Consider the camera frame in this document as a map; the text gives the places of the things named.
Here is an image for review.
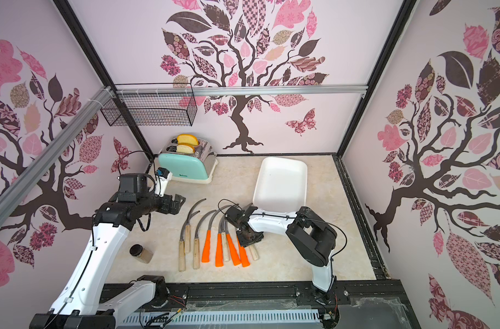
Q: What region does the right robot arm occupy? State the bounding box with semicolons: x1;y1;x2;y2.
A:
224;204;337;293

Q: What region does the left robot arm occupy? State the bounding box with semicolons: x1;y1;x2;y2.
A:
29;167;186;328

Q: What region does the white storage box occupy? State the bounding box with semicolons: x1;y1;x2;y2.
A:
252;157;308;213

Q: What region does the mint green toaster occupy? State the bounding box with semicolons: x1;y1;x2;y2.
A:
158;136;218;184

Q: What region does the small jar with black lid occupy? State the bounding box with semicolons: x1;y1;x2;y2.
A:
129;244;153;264

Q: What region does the pale bread slice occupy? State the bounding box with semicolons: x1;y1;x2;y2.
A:
176;143;196;154

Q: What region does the yellow bread slice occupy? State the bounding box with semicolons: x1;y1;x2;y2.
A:
177;134;200;147

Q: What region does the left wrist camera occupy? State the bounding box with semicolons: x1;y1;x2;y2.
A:
154;167;173;197

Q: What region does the black wire basket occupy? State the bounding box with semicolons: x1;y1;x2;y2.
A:
100;82;199;127

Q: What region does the white cable duct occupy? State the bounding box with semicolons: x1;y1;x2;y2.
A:
118;309;321;328

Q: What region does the aluminium rail back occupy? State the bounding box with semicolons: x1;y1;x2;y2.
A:
116;84;368;97

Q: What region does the aluminium rail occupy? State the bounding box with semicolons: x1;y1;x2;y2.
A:
116;84;368;97
0;86;114;228

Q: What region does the aluminium rail left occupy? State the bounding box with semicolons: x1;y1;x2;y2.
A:
0;86;114;228

